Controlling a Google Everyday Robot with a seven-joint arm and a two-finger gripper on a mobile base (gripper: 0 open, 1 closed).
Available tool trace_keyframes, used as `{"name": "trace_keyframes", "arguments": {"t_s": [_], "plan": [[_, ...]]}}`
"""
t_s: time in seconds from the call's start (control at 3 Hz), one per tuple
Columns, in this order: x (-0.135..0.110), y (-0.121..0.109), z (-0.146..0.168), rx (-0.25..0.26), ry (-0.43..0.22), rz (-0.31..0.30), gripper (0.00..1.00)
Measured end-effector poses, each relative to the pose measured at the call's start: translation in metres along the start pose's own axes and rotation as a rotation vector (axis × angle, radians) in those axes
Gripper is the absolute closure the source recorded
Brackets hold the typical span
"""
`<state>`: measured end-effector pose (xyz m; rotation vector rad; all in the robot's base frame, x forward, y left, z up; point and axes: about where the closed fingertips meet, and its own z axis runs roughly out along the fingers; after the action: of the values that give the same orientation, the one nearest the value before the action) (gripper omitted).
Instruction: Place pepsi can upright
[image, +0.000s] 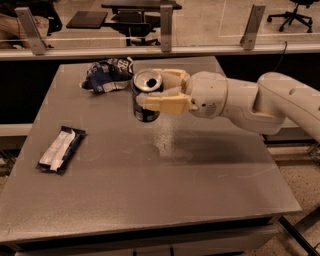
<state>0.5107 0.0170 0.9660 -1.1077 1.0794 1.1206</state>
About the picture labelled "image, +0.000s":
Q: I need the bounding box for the black office chair middle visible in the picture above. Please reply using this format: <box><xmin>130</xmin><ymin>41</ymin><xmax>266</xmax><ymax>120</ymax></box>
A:
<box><xmin>111</xmin><ymin>10</ymin><xmax>161</xmax><ymax>46</ymax></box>

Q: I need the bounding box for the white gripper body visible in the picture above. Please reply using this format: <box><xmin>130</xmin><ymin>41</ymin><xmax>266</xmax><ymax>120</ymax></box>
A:
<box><xmin>185</xmin><ymin>71</ymin><xmax>227</xmax><ymax>119</ymax></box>

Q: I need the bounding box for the middle metal barrier bracket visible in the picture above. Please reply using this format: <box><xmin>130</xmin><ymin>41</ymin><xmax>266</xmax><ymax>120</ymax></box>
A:
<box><xmin>160</xmin><ymin>5</ymin><xmax>173</xmax><ymax>52</ymax></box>

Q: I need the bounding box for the left metal barrier bracket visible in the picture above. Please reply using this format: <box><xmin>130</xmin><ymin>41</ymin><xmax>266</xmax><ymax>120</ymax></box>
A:
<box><xmin>15</xmin><ymin>7</ymin><xmax>46</xmax><ymax>55</ymax></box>

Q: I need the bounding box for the metal barrier rail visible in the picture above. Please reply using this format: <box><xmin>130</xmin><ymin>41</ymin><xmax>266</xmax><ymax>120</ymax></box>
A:
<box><xmin>0</xmin><ymin>43</ymin><xmax>320</xmax><ymax>61</ymax></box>

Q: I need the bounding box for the black office chair right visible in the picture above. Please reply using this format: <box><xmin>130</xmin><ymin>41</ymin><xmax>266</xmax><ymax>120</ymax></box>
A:
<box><xmin>267</xmin><ymin>0</ymin><xmax>320</xmax><ymax>33</ymax></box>

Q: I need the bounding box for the metal barrier bracket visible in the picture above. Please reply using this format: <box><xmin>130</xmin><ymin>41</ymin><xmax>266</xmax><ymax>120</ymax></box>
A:
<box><xmin>240</xmin><ymin>4</ymin><xmax>266</xmax><ymax>50</ymax></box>
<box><xmin>160</xmin><ymin>5</ymin><xmax>173</xmax><ymax>52</ymax></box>
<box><xmin>15</xmin><ymin>7</ymin><xmax>46</xmax><ymax>55</ymax></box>

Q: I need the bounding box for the blue pepsi can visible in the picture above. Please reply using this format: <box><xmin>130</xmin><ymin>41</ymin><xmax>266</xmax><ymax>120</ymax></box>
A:
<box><xmin>131</xmin><ymin>69</ymin><xmax>163</xmax><ymax>122</ymax></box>

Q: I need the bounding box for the crumpled blue chip bag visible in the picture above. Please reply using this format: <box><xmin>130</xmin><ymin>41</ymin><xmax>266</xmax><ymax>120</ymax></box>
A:
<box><xmin>81</xmin><ymin>57</ymin><xmax>133</xmax><ymax>94</ymax></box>

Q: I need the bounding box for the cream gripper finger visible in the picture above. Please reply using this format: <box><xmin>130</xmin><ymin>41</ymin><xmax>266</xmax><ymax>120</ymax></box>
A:
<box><xmin>155</xmin><ymin>68</ymin><xmax>190</xmax><ymax>88</ymax></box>
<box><xmin>136</xmin><ymin>87</ymin><xmax>192</xmax><ymax>115</ymax></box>

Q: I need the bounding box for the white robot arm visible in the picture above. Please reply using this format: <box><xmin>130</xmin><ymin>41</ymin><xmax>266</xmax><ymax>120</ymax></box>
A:
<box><xmin>133</xmin><ymin>69</ymin><xmax>320</xmax><ymax>141</ymax></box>

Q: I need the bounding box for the right metal barrier bracket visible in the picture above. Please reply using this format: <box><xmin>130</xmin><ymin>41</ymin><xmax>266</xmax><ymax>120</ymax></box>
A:
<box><xmin>240</xmin><ymin>4</ymin><xmax>266</xmax><ymax>50</ymax></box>

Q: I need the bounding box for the blue white snack bar wrapper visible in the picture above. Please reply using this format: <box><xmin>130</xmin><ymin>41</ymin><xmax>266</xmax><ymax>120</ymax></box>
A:
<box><xmin>36</xmin><ymin>126</ymin><xmax>86</xmax><ymax>174</ymax></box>

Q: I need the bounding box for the black office chair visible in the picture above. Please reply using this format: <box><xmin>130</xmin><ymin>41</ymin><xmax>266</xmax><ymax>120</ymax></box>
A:
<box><xmin>267</xmin><ymin>0</ymin><xmax>320</xmax><ymax>33</ymax></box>
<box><xmin>111</xmin><ymin>10</ymin><xmax>161</xmax><ymax>46</ymax></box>

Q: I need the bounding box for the black desk in background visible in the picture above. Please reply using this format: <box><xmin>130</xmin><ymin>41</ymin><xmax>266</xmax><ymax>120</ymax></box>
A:
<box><xmin>65</xmin><ymin>0</ymin><xmax>183</xmax><ymax>47</ymax></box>

